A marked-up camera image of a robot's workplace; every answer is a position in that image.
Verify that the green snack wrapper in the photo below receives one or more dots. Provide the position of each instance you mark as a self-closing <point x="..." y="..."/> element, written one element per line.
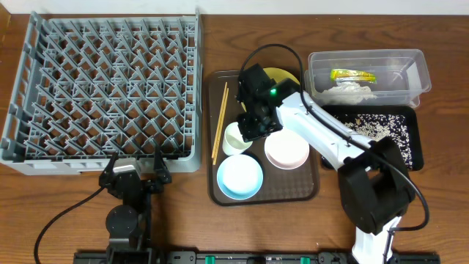
<point x="342" y="75"/>

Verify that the light blue bowl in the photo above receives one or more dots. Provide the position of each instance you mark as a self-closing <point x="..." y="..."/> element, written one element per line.
<point x="239" y="177"/>

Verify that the clear plastic waste bin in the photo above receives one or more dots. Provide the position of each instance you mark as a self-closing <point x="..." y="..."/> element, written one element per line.
<point x="402" y="74"/>

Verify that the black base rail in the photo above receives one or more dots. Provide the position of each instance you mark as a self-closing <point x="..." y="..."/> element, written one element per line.
<point x="186" y="257"/>

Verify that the pink bowl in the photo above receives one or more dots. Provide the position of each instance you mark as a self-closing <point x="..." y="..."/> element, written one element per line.
<point x="286" y="150"/>

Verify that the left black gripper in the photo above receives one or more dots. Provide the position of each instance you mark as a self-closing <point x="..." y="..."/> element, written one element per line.
<point x="135" y="182"/>

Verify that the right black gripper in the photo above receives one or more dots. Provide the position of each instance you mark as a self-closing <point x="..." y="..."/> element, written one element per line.
<point x="246" y="136"/>

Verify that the grey plastic dishwasher rack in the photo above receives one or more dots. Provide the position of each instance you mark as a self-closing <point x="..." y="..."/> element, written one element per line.
<point x="89" y="88"/>

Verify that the black rectangular tray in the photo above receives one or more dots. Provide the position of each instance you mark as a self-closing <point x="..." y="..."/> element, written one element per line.
<point x="338" y="111"/>

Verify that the white paper napkin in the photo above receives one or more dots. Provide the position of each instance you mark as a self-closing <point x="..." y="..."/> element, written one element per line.
<point x="348" y="93"/>

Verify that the yellow round plate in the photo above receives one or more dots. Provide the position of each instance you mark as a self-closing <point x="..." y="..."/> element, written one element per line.
<point x="282" y="75"/>

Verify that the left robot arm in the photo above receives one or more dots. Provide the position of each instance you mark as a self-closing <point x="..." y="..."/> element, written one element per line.
<point x="129" y="224"/>

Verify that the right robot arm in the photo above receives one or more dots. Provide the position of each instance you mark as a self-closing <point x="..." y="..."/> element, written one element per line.
<point x="374" y="184"/>

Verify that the white cup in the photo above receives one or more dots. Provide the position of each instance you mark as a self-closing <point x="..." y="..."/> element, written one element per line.
<point x="233" y="142"/>

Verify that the wooden chopstick left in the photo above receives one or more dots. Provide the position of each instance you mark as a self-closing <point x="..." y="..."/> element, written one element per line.
<point x="217" y="131"/>

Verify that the rice food scraps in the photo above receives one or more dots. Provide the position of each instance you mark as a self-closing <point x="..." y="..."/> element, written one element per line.
<point x="379" y="126"/>

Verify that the dark brown serving tray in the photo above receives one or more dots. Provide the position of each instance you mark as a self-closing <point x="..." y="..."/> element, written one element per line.
<point x="278" y="185"/>

